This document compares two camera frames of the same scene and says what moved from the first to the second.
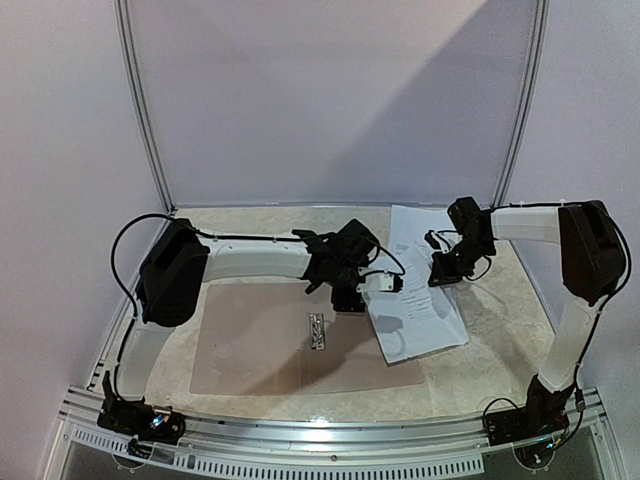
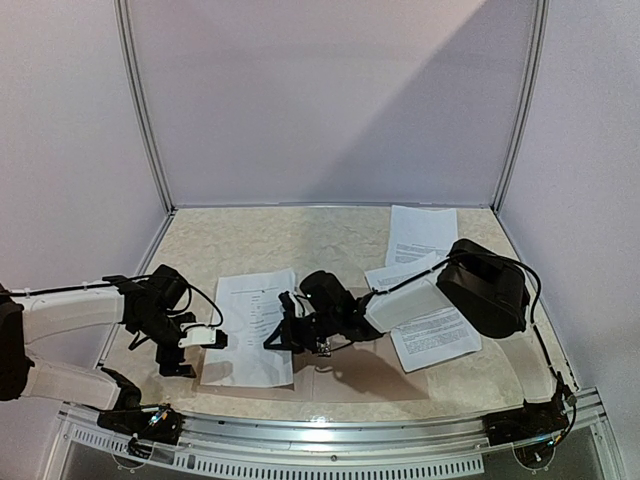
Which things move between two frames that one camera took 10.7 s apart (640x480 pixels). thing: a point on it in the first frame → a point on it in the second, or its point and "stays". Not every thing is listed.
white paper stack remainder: [410, 224] stays
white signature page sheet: [418, 319] → [247, 308]
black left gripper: [344, 303] → [165, 359]
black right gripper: [445, 272] → [293, 325]
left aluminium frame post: [122, 15] stays
